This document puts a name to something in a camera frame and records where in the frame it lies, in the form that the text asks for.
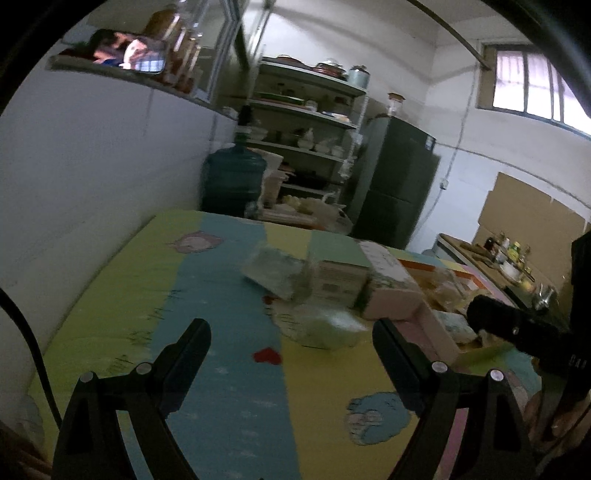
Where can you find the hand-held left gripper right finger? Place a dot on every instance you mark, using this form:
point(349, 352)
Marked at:
point(388, 341)

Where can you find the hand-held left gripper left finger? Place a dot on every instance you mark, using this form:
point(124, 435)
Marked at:
point(194, 339)

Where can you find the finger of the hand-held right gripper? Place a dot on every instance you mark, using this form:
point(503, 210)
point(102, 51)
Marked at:
point(508, 323)

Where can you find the large cardboard box orange rim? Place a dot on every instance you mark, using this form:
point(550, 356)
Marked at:
point(441, 337)

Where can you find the person's right hand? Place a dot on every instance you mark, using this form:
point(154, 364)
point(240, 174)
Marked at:
point(563, 427)

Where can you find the cartoon printed blanket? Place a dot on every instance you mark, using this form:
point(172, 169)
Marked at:
point(231, 369)

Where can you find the white bowl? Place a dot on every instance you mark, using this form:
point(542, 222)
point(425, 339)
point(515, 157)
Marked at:
point(511, 271)

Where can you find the blue white plastic packet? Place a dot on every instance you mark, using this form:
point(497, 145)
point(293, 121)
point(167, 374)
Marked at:
point(455, 325)

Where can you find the floral printed package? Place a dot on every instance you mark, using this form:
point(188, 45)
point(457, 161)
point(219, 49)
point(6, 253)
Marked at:
point(392, 286)

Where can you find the group of condiment bottles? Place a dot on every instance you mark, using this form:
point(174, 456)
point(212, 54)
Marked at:
point(508, 249)

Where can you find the cream printed box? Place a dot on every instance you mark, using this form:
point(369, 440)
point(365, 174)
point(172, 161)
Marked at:
point(339, 281)

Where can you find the wooden counter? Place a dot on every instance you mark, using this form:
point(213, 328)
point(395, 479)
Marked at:
point(466, 249)

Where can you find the light green box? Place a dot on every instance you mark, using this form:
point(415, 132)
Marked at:
point(334, 247)

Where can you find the cardboard sheet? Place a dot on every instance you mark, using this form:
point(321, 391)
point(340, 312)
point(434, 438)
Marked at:
point(526, 212)

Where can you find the cream plastic bag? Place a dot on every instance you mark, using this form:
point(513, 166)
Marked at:
point(318, 207)

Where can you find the dark refrigerator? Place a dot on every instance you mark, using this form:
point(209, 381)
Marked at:
point(397, 184)

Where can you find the blue water jug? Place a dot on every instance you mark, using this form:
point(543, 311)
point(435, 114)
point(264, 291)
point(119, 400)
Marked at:
point(233, 175)

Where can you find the grey shelf rack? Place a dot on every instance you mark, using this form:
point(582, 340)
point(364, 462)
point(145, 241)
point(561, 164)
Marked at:
point(304, 138)

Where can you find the glass jar wooden lid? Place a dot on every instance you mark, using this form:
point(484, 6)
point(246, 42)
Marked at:
point(395, 105)

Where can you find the barred window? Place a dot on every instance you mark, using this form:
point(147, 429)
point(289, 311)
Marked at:
point(531, 83)

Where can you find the glass jar amber contents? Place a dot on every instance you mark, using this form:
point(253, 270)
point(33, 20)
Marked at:
point(164, 21)
point(191, 69)
point(178, 55)

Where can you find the metal pot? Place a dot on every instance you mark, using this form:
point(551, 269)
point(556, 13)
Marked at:
point(330, 68)

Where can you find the phone with lit screen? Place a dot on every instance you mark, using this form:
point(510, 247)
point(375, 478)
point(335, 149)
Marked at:
point(134, 53)

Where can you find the sliding window frame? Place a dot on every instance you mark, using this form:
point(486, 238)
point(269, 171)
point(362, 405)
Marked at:
point(226, 46)

